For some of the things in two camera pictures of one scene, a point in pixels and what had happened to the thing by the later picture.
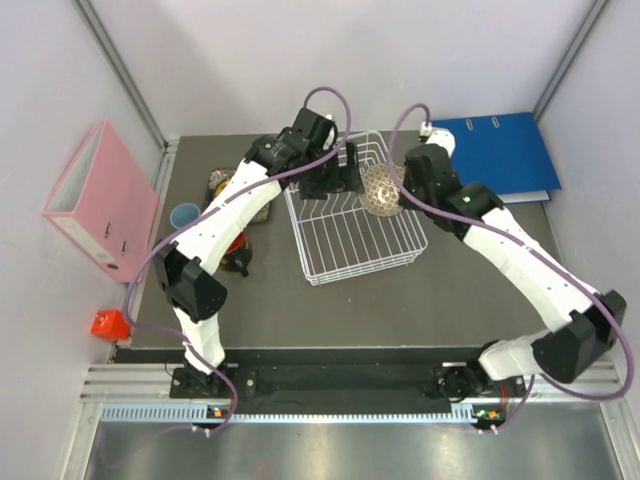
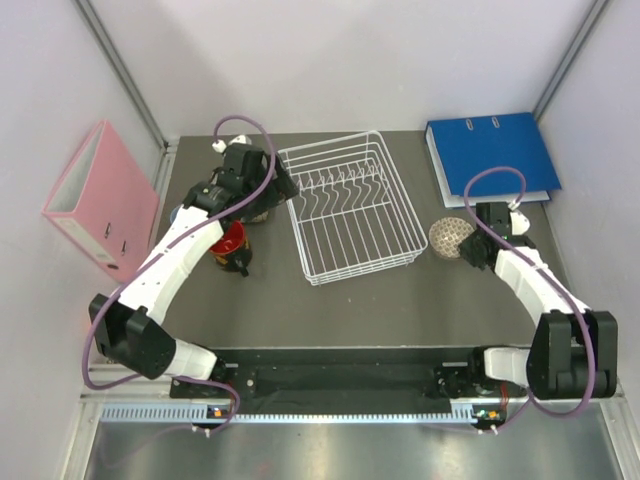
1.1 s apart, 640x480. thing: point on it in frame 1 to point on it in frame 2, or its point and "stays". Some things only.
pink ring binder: [106, 205] stays
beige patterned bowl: [380, 190] to [446, 233]
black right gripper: [408, 179] to [465, 246]
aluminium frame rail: [131, 383] stays
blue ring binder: [505, 151] stays
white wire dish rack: [338, 240] stays
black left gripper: [332, 183] to [280, 190]
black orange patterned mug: [238, 256] stays
